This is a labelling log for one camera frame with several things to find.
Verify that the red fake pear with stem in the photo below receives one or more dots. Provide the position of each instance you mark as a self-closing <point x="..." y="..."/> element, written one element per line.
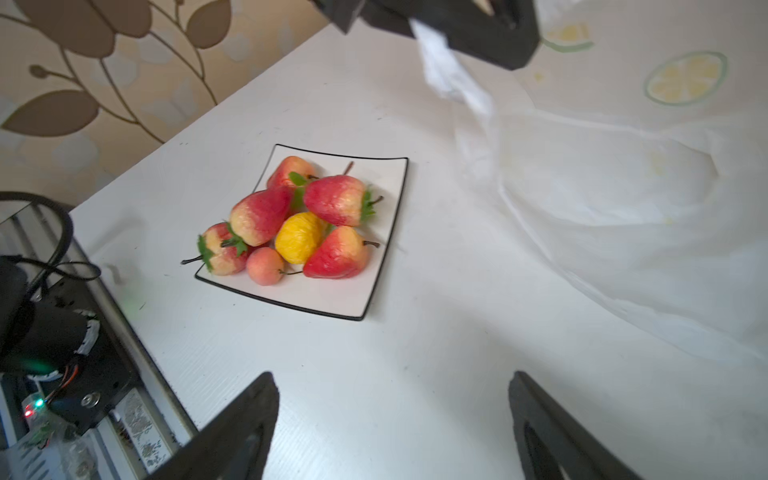
<point x="292" y="172"/>

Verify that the pale fake strawberry green leaves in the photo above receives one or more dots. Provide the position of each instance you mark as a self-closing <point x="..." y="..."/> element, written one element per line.
<point x="258" y="217"/>

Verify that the white plastic bag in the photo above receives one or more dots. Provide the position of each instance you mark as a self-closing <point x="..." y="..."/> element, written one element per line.
<point x="636" y="166"/>

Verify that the red fake strawberry green leaves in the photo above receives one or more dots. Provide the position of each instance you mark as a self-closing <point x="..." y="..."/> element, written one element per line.
<point x="341" y="200"/>

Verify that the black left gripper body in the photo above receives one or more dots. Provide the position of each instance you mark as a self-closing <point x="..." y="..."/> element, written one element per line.
<point x="341" y="13"/>

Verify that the red green fake apple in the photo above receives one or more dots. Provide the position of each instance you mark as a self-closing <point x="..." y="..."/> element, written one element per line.
<point x="221" y="251"/>

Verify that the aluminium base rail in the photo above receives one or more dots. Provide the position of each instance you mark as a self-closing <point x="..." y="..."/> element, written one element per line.
<point x="109" y="414"/>

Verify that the white tray black rim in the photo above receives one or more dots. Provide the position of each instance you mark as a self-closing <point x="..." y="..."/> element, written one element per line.
<point x="343" y="299"/>

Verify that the small peach fake cherry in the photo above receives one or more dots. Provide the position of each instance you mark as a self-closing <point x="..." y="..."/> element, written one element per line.
<point x="266" y="267"/>

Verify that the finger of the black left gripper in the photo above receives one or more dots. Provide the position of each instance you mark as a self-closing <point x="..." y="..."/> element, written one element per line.
<point x="507" y="36"/>

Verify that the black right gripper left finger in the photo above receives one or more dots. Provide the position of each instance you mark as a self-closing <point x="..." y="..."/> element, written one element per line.
<point x="236" y="443"/>

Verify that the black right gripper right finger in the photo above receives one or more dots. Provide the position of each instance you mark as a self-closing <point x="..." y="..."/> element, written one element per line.
<point x="551" y="443"/>

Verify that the yellow fake lemon with leaves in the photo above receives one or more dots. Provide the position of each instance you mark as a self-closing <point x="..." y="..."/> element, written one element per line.
<point x="303" y="232"/>

